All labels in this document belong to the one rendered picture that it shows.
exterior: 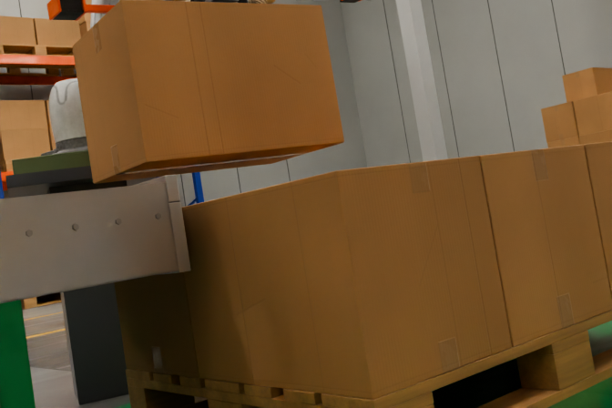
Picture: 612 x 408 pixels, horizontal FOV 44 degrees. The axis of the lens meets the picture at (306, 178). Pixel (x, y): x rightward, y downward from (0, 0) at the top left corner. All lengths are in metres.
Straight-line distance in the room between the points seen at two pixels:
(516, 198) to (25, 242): 1.00
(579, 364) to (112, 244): 1.05
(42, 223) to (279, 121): 0.76
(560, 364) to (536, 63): 10.76
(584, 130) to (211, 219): 7.49
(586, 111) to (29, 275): 7.84
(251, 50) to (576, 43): 10.23
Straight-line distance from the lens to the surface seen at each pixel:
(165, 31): 1.93
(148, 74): 1.88
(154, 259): 1.60
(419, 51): 5.22
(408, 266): 1.41
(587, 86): 9.57
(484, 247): 1.57
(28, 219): 1.51
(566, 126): 9.01
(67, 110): 2.68
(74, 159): 2.56
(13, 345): 1.50
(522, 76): 12.50
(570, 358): 1.79
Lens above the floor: 0.46
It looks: 3 degrees up
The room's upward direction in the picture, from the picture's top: 9 degrees counter-clockwise
